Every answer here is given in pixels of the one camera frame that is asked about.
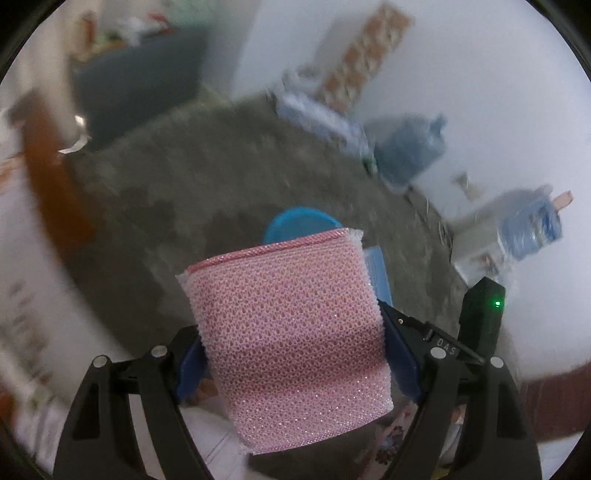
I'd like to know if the pink mesh sponge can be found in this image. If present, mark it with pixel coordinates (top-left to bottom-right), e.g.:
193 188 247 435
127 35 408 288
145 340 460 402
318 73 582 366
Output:
178 228 393 454

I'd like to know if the blue plastic trash basket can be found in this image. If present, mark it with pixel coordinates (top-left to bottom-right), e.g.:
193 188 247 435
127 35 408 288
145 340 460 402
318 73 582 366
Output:
263 207 394 306

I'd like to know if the blue water jug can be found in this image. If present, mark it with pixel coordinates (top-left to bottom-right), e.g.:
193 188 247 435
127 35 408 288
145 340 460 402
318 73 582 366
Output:
498 185 563 261
365 114 448 190

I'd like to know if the white toilet paper pack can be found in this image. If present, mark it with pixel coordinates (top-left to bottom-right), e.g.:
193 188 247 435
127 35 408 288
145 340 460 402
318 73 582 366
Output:
276 91 373 159

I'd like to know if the dark grey cabinet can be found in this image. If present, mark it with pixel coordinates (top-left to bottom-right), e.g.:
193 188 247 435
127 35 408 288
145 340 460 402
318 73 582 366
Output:
71 26 208 151

